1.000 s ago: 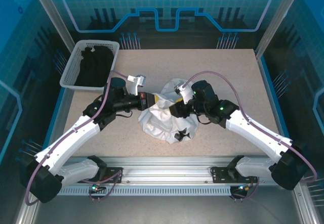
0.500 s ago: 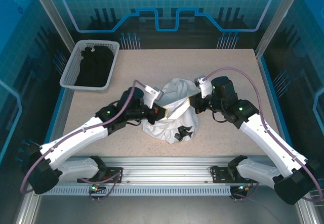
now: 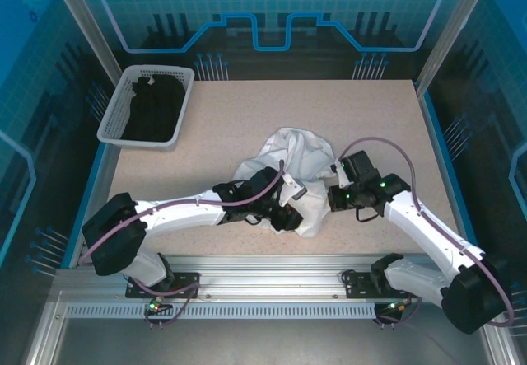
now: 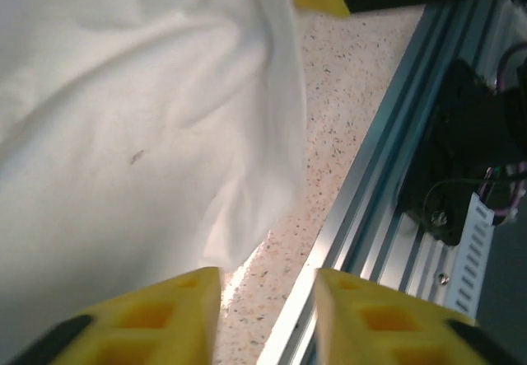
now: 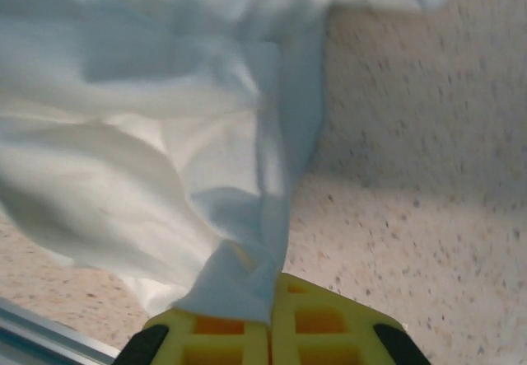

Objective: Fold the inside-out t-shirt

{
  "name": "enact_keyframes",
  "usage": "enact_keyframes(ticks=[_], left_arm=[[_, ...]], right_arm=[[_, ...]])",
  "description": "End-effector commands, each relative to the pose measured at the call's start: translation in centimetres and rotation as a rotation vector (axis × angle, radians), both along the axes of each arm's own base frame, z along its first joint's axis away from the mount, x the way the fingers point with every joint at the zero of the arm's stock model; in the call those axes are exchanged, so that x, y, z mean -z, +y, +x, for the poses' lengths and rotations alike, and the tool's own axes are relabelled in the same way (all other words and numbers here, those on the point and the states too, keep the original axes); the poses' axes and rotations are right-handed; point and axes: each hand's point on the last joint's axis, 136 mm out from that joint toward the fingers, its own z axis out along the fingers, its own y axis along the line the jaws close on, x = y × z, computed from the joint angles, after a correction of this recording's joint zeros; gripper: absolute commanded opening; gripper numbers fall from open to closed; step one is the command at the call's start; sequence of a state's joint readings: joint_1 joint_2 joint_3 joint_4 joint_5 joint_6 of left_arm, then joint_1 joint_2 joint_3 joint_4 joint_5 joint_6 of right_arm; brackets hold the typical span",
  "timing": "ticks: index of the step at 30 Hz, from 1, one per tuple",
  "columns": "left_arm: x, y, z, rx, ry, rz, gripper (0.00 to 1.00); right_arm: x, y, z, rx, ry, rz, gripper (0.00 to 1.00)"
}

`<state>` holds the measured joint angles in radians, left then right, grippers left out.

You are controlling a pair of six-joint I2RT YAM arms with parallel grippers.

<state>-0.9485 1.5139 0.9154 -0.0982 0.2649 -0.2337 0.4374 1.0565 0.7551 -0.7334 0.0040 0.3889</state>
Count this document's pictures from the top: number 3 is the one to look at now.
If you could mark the white t-shirt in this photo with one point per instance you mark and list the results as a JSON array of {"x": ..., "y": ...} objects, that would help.
[{"x": 304, "y": 155}]

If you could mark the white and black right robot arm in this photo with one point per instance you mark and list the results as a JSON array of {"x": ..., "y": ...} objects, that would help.
[{"x": 432, "y": 241}]

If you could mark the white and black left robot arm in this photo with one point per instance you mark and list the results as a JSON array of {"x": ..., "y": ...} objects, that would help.
[{"x": 185, "y": 221}]

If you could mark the blue table edge strip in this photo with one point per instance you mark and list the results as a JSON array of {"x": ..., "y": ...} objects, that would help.
[
  {"x": 95, "y": 179},
  {"x": 451, "y": 175}
]

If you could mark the small lit connector board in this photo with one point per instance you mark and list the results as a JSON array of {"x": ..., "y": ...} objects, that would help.
[
  {"x": 158, "y": 305},
  {"x": 397, "y": 305}
]

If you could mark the grey sheet metal panel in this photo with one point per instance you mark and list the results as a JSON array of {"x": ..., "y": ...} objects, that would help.
[{"x": 267, "y": 342}]

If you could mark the black folded clothes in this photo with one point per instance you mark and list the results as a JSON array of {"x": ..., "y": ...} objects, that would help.
[{"x": 152, "y": 109}]

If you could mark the white perforated plastic basket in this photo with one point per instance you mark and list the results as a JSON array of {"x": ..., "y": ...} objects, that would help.
[{"x": 111, "y": 122}]

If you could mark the white right camera bracket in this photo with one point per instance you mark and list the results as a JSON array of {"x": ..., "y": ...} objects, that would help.
[{"x": 341, "y": 175}]

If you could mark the white camera bracket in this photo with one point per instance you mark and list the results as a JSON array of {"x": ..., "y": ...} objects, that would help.
[
  {"x": 341, "y": 175},
  {"x": 293, "y": 188}
]

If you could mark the white left camera bracket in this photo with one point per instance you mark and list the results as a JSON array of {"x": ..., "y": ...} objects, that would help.
[{"x": 293, "y": 188}]

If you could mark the wide aluminium mounting rail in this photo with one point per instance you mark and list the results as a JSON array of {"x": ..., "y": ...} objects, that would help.
[{"x": 267, "y": 278}]

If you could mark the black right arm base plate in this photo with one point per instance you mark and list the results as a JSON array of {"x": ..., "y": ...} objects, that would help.
[{"x": 358, "y": 288}]

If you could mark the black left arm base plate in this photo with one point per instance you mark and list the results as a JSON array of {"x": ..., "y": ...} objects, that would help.
[{"x": 136, "y": 291}]

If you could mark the aluminium frame post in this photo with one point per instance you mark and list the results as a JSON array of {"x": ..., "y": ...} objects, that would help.
[
  {"x": 84, "y": 23},
  {"x": 453, "y": 31}
]

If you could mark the aluminium frame rail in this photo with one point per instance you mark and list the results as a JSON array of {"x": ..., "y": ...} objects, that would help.
[
  {"x": 43, "y": 332},
  {"x": 504, "y": 344}
]

